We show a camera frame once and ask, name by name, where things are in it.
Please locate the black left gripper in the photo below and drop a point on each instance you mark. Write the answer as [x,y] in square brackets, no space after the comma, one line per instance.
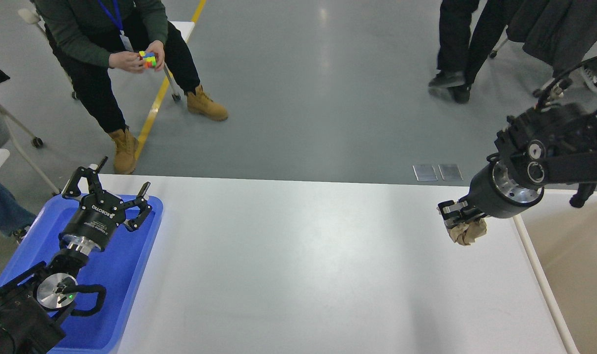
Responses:
[98,222]

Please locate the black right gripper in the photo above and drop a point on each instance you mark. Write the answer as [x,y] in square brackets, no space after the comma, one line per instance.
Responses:
[492,193]

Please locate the brown paper ball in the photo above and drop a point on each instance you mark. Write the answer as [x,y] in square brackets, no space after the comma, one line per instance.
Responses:
[467,233]

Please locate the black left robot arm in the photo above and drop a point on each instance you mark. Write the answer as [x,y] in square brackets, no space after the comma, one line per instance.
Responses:
[34,304]

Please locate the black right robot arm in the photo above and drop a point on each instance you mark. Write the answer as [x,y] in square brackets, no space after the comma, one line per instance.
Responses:
[547,144]

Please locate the right metal floor plate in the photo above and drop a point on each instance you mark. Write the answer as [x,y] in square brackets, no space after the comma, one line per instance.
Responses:
[450,172]

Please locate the metal floor plate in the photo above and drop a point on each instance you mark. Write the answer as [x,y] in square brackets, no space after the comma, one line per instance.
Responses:
[425,172]
[450,172]

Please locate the left metal floor plate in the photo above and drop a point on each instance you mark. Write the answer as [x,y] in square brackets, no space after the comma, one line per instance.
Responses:
[425,172]

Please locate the blue plastic tray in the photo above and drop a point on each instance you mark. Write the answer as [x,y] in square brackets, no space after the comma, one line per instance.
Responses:
[119,269]

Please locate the person in jeans left edge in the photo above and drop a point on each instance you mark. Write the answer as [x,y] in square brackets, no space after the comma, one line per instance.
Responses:
[15,220]

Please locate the beige plastic bin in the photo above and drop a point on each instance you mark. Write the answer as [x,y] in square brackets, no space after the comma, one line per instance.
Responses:
[561,244]

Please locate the colourful puzzle cube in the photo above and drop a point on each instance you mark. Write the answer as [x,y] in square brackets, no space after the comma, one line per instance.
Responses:
[149,59]

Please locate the walking person black trousers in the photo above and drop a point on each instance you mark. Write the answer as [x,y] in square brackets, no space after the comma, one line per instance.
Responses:
[463,51]

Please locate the seated person green sweater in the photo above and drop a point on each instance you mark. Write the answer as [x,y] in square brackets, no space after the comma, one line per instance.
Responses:
[90,37]

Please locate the dark jacket on chair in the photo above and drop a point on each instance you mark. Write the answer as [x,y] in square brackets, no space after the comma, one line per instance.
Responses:
[557,32]

